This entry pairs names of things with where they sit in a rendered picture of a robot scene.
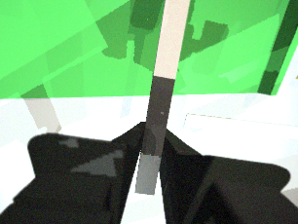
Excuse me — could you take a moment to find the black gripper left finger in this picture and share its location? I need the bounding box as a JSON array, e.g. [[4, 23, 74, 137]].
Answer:
[[26, 122, 145, 224]]

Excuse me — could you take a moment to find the green putting mat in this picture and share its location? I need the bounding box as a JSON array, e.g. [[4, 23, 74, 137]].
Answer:
[[0, 0, 289, 99]]

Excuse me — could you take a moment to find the white flat bar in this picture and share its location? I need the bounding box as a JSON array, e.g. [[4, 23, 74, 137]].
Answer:
[[183, 114, 298, 139]]

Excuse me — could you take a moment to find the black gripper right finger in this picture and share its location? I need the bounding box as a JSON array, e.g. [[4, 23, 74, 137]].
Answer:
[[159, 129, 291, 224]]

